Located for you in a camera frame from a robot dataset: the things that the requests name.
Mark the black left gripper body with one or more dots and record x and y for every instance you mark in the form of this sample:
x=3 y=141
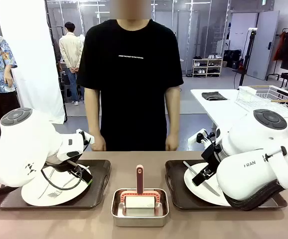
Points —
x=64 y=166

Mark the left gripper black green finger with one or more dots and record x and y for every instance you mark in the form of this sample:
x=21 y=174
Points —
x=86 y=178
x=74 y=174

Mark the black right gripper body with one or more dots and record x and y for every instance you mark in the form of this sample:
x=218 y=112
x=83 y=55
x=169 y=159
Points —
x=212 y=155

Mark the right gripper black green finger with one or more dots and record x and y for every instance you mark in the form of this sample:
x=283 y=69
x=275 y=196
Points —
x=210 y=171
x=198 y=179

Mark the dark brown serving tray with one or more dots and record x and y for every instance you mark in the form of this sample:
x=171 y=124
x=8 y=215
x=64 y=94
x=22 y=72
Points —
x=99 y=174
x=176 y=179

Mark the silver table knife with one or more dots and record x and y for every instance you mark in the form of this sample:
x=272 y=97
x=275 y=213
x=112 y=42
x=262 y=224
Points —
x=210 y=188

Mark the white round plate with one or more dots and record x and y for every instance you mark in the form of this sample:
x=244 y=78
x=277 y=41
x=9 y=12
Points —
x=198 y=194
x=34 y=196

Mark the silver fork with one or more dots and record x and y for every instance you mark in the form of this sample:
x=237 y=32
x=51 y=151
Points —
x=53 y=194

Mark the pink lint roller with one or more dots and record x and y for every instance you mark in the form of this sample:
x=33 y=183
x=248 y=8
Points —
x=140 y=176

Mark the dark gray cloth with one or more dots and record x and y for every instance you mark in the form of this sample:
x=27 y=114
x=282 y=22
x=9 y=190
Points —
x=213 y=95

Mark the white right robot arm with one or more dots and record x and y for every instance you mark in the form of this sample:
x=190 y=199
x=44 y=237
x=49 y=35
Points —
x=246 y=139

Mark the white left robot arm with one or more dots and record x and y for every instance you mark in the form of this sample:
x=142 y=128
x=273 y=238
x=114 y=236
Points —
x=22 y=149

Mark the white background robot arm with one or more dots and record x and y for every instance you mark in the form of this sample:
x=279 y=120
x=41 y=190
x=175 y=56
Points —
x=81 y=38

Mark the person's left forearm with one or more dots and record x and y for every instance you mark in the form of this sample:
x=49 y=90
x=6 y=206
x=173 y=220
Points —
x=172 y=122

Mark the person's right hand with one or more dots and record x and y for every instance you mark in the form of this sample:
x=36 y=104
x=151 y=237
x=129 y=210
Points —
x=98 y=144

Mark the person's left hand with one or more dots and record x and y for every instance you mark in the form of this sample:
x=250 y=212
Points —
x=172 y=144

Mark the white side table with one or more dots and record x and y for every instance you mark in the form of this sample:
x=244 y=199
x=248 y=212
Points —
x=223 y=107

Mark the rectangular metal tray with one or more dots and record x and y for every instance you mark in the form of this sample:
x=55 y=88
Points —
x=139 y=220

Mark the wooden shoe rack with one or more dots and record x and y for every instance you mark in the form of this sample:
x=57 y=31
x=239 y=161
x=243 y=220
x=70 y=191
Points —
x=207 y=59

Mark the black bags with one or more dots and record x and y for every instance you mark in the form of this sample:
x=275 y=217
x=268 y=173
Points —
x=231 y=58

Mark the black clothes rack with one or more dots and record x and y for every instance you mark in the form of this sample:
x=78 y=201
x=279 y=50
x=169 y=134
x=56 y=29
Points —
x=271 y=74

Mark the person in black t-shirt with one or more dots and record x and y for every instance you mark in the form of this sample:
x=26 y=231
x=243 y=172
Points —
x=129 y=87

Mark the black chair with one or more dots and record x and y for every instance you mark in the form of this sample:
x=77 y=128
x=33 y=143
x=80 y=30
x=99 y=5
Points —
x=287 y=79

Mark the white backdrop curtain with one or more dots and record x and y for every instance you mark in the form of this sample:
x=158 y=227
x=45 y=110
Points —
x=34 y=62

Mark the black tripod light stand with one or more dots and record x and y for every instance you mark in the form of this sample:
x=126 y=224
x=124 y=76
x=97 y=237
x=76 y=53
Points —
x=249 y=49

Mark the person in beige shirt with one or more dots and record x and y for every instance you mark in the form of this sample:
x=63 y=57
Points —
x=70 y=49

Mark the gray door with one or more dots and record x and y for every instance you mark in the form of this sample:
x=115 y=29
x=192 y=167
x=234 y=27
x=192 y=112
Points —
x=263 y=49

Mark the orange hanging garment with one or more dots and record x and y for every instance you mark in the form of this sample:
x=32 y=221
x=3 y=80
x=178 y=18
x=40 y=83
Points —
x=278 y=47

